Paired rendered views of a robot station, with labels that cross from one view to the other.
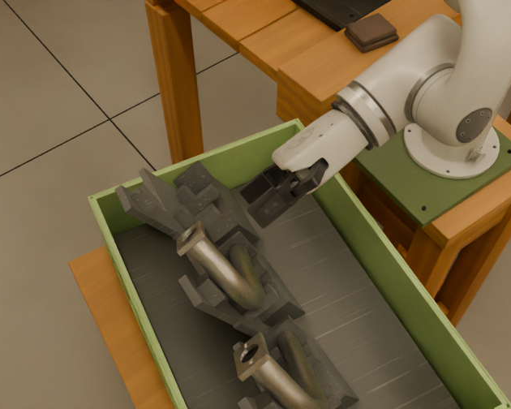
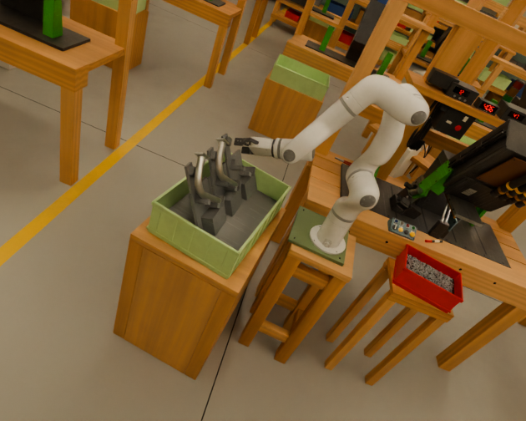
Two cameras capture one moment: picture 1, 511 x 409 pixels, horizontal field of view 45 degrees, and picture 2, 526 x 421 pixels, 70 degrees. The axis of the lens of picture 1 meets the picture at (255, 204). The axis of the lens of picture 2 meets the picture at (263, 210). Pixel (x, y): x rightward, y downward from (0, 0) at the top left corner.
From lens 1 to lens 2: 1.16 m
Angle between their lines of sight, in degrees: 30
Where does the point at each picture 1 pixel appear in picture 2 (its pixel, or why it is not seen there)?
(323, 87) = (313, 198)
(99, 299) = not seen: hidden behind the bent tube
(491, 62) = (300, 139)
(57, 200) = not seen: hidden behind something
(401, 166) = (304, 228)
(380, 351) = (235, 238)
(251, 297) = (219, 165)
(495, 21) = (308, 132)
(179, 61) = (301, 186)
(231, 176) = (260, 185)
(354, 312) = (242, 229)
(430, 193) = (301, 238)
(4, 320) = not seen: hidden behind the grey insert
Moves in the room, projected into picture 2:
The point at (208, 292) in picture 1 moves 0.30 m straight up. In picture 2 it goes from (212, 154) to (232, 89)
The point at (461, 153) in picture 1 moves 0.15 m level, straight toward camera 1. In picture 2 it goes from (322, 238) to (294, 235)
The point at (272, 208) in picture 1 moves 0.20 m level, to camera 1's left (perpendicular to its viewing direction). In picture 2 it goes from (239, 140) to (213, 114)
